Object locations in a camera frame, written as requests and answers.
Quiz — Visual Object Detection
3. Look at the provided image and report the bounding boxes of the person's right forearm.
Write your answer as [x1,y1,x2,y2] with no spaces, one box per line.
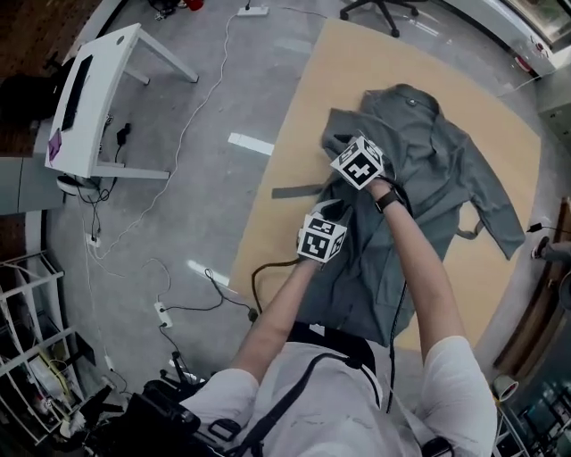
[365,178,469,362]

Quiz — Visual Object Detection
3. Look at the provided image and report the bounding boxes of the clear jug with red cap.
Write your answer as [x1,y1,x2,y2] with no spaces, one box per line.
[512,35,550,72]

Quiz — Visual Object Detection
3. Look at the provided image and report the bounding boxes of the black floor cable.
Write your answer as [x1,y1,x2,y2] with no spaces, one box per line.
[160,267,258,320]

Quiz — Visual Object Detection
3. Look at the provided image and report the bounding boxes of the white shelf rack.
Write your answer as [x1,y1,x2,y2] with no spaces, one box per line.
[0,252,97,447]
[494,392,571,457]

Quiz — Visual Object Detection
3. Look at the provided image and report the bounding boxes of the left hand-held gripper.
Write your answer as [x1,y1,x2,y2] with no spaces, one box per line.
[297,199,354,265]

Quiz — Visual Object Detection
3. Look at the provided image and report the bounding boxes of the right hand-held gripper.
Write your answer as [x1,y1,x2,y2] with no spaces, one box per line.
[329,132,387,192]

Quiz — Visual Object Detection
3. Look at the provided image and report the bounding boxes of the person's black trousers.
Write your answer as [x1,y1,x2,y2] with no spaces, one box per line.
[287,320,376,358]

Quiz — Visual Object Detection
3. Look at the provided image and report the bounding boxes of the purple card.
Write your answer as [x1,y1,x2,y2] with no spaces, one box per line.
[46,129,62,162]

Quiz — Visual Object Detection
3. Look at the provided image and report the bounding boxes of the large black framed window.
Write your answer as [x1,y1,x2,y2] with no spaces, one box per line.
[503,0,571,50]

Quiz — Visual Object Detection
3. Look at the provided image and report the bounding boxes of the wooden planks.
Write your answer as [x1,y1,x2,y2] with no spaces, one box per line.
[492,195,571,380]

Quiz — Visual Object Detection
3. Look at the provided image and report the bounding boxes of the grey robe garment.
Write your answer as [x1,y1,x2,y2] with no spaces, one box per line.
[271,83,526,347]

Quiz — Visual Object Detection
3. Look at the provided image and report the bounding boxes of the black wristwatch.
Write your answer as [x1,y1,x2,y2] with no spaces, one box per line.
[374,185,405,214]

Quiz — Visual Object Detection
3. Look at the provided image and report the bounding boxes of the person's white shirt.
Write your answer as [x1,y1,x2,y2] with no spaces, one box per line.
[178,334,499,457]

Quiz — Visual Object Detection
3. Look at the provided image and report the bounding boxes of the looped white cable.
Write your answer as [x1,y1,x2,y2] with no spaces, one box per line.
[88,247,173,304]

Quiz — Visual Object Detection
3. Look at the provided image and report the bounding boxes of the grey partition panel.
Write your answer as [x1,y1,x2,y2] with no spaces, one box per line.
[0,155,66,215]

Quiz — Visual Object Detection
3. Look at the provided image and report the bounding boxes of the black padded office chair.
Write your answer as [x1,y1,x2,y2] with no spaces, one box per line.
[0,53,66,121]

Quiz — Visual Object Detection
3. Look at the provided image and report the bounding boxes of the black strap buckle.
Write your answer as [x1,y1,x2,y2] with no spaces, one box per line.
[421,436,454,457]
[208,418,242,443]

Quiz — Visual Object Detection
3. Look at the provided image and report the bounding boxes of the long white cable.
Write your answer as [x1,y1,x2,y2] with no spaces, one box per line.
[95,12,240,260]

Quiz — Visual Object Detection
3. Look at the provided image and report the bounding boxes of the black keyboard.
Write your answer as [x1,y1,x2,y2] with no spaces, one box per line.
[61,55,94,132]

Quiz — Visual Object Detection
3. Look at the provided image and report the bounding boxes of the black shoulder strap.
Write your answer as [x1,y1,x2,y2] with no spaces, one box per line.
[240,352,383,452]

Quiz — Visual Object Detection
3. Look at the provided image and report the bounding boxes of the white round device with cables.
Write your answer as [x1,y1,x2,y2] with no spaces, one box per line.
[56,175,102,197]

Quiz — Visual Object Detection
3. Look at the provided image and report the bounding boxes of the person's left forearm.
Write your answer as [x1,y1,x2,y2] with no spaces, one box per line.
[229,257,327,385]

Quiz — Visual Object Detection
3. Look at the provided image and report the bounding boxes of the black mesh office chair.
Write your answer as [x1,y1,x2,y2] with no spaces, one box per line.
[338,0,423,39]

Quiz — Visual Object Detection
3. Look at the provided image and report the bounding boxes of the black camera rig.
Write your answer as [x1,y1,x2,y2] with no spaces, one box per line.
[84,378,202,457]

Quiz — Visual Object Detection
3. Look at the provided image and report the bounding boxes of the white bucket with red inside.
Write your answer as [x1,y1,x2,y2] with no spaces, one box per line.
[492,373,521,402]

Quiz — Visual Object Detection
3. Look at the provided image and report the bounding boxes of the grey locker cabinet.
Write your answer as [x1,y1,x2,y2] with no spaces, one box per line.
[537,73,571,148]

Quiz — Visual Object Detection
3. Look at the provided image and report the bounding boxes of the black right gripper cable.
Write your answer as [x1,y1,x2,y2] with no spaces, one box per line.
[385,176,411,414]

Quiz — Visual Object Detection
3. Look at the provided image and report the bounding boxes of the white desk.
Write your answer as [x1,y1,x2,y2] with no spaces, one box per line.
[43,22,200,180]

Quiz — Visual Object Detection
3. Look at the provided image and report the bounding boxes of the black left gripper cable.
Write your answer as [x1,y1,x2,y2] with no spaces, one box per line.
[251,260,304,322]

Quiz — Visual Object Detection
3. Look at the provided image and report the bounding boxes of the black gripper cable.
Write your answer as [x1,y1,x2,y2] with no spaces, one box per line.
[251,260,304,322]
[385,176,411,414]

